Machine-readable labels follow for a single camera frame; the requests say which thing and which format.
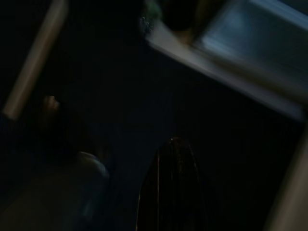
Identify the light wooden table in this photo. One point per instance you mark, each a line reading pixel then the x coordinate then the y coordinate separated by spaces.
pixel 36 60

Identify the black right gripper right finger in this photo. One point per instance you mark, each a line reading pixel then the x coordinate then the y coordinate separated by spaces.
pixel 190 192

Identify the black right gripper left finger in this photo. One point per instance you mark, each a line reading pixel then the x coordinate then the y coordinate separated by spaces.
pixel 158 192

